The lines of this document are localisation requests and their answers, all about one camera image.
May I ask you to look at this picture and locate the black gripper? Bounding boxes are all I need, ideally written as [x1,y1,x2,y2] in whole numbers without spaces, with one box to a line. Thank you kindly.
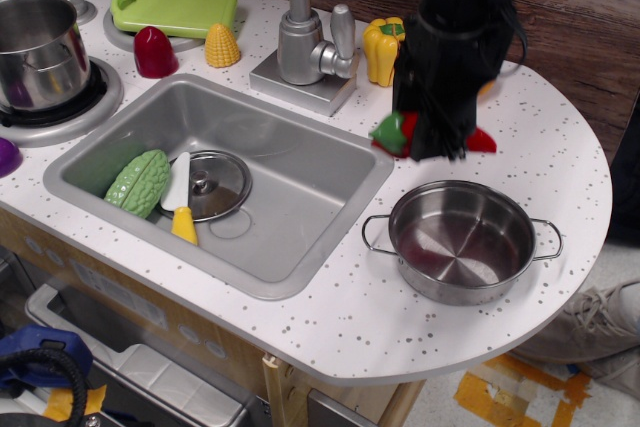
[392,14,513,161]

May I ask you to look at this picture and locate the red toy chili pepper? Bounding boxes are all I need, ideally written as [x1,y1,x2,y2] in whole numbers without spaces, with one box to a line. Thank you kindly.
[369,111,497,158]

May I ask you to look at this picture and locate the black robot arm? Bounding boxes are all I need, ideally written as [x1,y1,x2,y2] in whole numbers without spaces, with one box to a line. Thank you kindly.
[387,0,528,161]

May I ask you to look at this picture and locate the yellow toy bell pepper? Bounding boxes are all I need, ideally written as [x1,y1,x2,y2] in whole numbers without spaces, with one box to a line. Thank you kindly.
[362,17,405,87]

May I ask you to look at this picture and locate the steel and glass pot lid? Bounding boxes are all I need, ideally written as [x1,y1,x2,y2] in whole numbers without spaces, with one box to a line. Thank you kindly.
[189,150,252,222]

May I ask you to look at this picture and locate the tall steel pot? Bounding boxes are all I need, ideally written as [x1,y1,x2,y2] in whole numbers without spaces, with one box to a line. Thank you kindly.
[1,0,91,112]

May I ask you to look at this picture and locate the orange toy fruit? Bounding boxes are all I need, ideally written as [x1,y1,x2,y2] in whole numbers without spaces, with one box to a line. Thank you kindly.
[478,80,496,96]

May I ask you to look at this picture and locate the grey toy sink basin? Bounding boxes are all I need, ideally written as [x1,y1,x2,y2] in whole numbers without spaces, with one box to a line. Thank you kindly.
[44,74,394,300]

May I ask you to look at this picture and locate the grey toy faucet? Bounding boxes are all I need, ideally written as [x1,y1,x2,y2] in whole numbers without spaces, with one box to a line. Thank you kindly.
[250,0,359,116]

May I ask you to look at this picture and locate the yellow toy corn piece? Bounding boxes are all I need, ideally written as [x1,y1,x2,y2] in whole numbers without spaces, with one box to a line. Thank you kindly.
[205,23,241,68]

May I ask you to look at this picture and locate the grey sneaker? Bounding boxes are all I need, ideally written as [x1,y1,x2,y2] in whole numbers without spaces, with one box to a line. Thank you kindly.
[514,279,639,399]

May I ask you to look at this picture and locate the green toy cutting board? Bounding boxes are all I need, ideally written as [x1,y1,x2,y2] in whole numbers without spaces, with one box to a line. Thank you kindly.
[110,0,237,39]

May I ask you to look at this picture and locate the dark red toy vegetable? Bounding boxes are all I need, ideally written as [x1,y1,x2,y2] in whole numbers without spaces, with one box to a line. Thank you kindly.
[134,26,179,79]

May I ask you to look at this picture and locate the green toy bitter gourd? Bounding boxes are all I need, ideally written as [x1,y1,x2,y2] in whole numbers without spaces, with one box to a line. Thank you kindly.
[104,149,170,219]

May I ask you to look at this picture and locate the grey round burner plate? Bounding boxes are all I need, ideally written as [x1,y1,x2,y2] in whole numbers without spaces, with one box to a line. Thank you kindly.
[103,4,236,53]

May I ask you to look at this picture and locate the grey stove burner front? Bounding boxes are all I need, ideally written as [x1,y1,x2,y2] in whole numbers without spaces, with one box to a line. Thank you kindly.
[1,57,124,148]

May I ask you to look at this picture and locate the wooden toy kitchen cabinet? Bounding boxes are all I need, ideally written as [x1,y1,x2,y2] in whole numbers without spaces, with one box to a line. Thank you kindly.
[1,210,424,426]

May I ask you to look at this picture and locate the grey stove knob small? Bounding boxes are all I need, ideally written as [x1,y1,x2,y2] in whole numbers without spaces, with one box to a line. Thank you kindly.
[68,0,97,25]

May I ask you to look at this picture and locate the purple toy eggplant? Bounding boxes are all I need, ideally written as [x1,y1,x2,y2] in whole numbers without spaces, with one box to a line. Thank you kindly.
[0,138,23,178]

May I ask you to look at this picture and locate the shallow steel pan with handles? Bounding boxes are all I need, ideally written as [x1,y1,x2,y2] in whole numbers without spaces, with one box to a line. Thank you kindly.
[383,180,542,306]

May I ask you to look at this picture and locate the white toy knife yellow handle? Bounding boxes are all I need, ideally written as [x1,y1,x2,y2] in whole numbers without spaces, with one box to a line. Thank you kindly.
[160,152,198,245]

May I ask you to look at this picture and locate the black corrugated hose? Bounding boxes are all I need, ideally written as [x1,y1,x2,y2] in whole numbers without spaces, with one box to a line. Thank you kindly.
[0,346,89,423]

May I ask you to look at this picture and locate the blue clamp handle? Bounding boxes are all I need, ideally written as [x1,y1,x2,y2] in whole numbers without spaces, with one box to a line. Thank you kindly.
[1,325,93,389]

